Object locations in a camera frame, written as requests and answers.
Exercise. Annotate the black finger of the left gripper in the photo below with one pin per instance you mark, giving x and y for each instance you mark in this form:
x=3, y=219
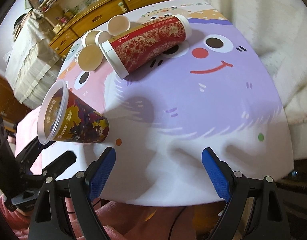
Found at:
x=59, y=165

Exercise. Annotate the orange rimmed paper cup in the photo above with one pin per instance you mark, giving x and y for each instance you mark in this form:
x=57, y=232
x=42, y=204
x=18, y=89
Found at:
x=118, y=24

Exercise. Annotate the brown paper cup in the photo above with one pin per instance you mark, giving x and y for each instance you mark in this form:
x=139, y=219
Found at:
x=95, y=37

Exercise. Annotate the pink fuzzy clothing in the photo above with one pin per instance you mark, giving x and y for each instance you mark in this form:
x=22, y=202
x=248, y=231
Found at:
x=121, y=221

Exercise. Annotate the cartoon monster tablecloth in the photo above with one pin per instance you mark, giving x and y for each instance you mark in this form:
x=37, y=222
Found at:
x=210, y=91

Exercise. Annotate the clear plastic cup printed sleeve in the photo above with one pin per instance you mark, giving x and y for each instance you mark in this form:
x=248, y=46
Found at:
x=63, y=116

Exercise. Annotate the white lace covered furniture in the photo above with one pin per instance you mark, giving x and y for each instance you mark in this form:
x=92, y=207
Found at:
x=33, y=66

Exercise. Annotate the white floral curtain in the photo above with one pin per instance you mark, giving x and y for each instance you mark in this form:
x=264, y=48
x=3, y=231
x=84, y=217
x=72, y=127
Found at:
x=277, y=31

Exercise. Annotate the checkered paper cup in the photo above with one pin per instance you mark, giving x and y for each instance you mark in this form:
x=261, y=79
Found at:
x=89, y=58

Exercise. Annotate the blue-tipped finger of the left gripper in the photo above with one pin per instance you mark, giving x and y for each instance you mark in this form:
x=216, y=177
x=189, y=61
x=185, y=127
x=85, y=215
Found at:
x=28, y=155

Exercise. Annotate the wooden dresser with drawers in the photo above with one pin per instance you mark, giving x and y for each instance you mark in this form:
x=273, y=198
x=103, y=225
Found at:
x=72, y=18

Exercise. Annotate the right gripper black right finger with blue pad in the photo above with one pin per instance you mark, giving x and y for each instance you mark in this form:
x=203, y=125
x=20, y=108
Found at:
x=268, y=219

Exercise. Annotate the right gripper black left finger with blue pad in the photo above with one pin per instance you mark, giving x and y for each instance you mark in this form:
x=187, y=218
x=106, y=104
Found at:
x=50, y=219

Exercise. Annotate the tall red paper cup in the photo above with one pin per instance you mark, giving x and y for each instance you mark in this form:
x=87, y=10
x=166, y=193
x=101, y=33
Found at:
x=131, y=49

